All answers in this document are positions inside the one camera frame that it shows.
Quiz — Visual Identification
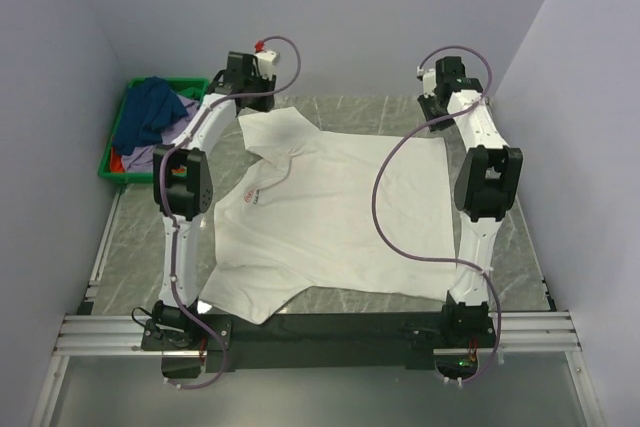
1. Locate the green plastic crate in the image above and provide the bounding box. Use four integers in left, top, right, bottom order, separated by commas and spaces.
98, 77, 209, 185

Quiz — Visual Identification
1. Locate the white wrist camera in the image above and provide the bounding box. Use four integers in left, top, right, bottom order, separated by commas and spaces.
254, 40, 280, 79
417, 67, 437, 98

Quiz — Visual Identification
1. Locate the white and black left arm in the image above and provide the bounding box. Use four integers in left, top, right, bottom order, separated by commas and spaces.
143, 47, 279, 350

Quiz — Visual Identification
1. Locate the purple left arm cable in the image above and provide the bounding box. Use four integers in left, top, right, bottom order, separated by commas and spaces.
162, 35, 302, 391

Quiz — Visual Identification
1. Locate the aluminium frame rail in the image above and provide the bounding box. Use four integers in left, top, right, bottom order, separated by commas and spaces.
32, 186, 605, 426

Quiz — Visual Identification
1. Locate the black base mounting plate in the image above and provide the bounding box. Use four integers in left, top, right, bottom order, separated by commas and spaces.
141, 312, 500, 381

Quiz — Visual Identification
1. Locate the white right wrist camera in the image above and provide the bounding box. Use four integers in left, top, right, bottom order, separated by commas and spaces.
417, 67, 437, 98

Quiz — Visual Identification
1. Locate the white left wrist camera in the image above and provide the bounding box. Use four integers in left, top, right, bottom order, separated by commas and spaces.
254, 40, 280, 79

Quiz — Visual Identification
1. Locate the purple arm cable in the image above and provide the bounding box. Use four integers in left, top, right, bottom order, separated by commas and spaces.
162, 35, 302, 391
372, 45, 504, 386

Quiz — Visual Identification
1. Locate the orange t-shirt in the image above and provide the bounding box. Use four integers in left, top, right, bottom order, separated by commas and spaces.
109, 149, 125, 175

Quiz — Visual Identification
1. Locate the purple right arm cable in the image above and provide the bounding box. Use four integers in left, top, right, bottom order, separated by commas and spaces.
372, 45, 504, 386

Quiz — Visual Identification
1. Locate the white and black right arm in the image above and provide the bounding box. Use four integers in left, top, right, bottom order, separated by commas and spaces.
418, 56, 523, 346

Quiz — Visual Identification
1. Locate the green t-shirt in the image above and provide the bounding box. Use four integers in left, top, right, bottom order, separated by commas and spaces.
177, 86, 205, 102

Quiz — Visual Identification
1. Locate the white t-shirt with red print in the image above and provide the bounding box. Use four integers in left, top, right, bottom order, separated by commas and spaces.
201, 108, 455, 324

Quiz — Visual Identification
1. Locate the navy blue t-shirt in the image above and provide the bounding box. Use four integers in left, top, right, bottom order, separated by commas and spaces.
112, 77, 187, 156

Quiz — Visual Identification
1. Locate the lavender t-shirt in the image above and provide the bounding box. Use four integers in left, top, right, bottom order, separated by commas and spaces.
121, 95, 200, 173

